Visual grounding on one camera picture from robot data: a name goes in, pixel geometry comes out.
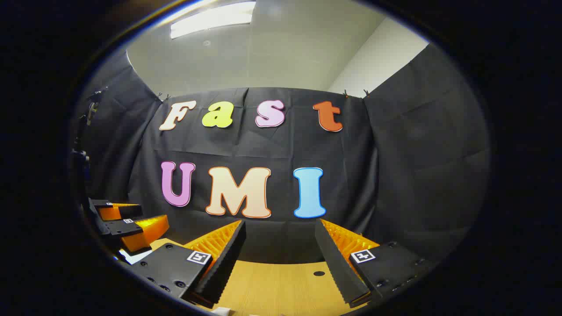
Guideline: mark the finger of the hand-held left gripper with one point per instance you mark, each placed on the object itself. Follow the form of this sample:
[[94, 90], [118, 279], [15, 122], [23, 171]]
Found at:
[[115, 211], [145, 230]]

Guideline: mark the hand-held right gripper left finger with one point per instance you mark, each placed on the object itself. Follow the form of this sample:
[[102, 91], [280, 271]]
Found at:
[[226, 259]]

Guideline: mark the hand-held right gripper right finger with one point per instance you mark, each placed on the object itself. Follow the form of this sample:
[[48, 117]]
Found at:
[[336, 259]]

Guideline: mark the ceiling light panel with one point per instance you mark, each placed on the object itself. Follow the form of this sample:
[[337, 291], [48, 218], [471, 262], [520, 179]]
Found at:
[[210, 19]]

